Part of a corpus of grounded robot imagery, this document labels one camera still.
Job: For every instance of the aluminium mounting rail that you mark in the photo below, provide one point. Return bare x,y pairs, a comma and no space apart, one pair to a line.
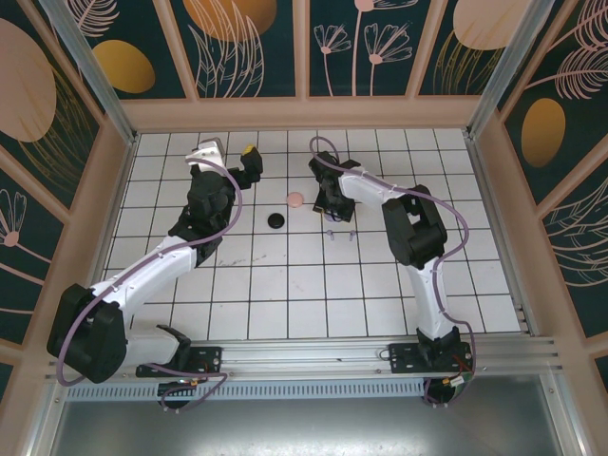
304,354

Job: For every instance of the green controller board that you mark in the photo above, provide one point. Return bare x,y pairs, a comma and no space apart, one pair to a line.
458,382

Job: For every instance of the aluminium table edge rail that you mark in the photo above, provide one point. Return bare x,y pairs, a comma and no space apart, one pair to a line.
119,190
485,190

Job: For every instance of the pink earbud charging case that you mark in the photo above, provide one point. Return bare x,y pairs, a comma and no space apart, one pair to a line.
294,199

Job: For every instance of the aluminium frame post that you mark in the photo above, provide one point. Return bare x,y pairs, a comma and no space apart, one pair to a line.
91,71
505,71

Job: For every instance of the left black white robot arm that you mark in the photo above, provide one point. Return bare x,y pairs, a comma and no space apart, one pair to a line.
142,275

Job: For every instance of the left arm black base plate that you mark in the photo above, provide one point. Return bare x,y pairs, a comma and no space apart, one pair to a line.
209,356

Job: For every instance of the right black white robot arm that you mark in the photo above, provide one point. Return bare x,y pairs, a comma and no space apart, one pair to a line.
370,185

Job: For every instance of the black earbud charging case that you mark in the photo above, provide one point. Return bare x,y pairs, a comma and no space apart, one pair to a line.
276,221

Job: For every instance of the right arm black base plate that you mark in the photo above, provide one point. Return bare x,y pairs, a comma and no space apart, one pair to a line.
404,356

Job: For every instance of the black controller board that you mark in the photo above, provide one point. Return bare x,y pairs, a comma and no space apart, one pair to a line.
173,403

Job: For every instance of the grey metal sheet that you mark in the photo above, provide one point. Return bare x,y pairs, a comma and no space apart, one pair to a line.
304,427

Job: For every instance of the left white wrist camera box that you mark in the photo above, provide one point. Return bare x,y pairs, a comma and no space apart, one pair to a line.
206,154

